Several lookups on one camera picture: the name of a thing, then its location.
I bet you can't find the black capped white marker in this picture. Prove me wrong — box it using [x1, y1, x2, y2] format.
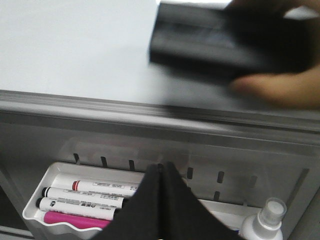
[41, 187, 125, 200]
[35, 197, 122, 211]

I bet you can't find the white plastic marker tray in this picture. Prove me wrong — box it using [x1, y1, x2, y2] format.
[22, 162, 258, 240]

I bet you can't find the white spray bottle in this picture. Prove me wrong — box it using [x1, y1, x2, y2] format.
[239, 197, 287, 240]

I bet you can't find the pink marker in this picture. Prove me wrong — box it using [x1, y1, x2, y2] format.
[43, 211, 111, 229]

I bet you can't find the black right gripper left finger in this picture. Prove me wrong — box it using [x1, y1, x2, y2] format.
[93, 164, 161, 240]

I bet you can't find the upper black capped white marker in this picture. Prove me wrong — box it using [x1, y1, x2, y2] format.
[41, 187, 125, 200]

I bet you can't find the person's bare hand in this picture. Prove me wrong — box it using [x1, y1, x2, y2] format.
[226, 0, 320, 110]

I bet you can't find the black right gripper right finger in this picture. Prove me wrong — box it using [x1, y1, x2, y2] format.
[161, 162, 241, 240]

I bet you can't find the grey aluminium whiteboard frame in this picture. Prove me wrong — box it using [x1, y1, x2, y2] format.
[0, 90, 320, 133]

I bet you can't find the white whiteboard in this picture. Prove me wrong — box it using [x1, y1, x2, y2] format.
[0, 0, 320, 119]

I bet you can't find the lower black capped white marker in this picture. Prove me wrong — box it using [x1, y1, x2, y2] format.
[35, 197, 122, 211]

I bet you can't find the grey perforated stand panel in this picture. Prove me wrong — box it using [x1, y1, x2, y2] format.
[0, 112, 320, 240]

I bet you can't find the red capped white marker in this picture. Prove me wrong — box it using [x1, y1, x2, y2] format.
[71, 180, 139, 195]

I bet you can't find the black whiteboard eraser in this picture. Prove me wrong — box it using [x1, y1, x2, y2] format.
[149, 3, 313, 77]

